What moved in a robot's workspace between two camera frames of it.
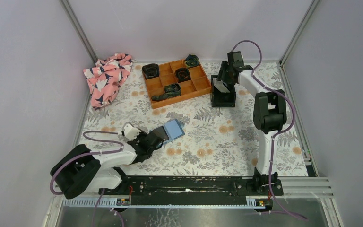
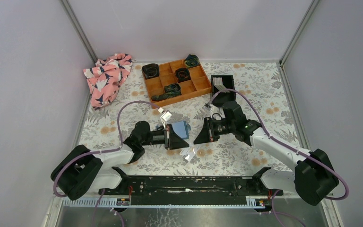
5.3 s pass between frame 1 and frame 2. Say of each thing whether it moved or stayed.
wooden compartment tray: stayed
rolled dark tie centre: stayed
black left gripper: moved
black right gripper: moved
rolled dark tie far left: stayed
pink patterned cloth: stayed
